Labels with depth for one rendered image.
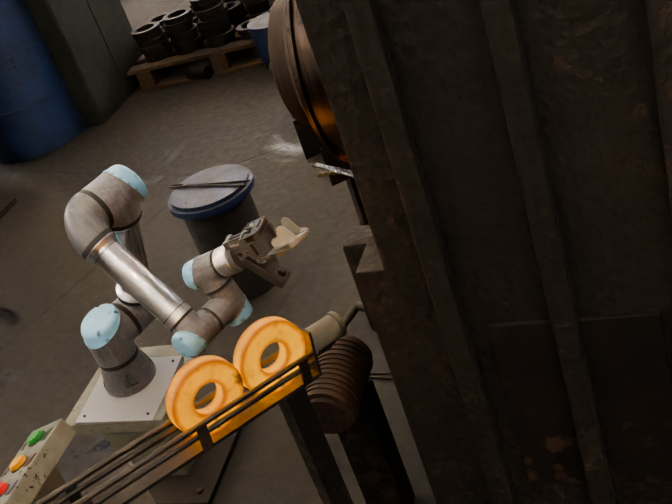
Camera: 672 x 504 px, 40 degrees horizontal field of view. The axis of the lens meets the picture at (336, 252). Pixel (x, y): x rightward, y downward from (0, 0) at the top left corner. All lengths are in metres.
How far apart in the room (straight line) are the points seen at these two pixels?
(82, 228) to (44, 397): 1.29
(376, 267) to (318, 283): 1.66
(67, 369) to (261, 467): 1.07
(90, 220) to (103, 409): 0.62
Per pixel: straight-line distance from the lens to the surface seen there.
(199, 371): 1.78
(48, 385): 3.51
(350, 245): 1.94
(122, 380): 2.65
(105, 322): 2.57
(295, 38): 1.83
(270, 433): 2.81
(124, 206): 2.34
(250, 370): 1.84
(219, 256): 2.23
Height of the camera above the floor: 1.78
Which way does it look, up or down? 31 degrees down
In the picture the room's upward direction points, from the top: 20 degrees counter-clockwise
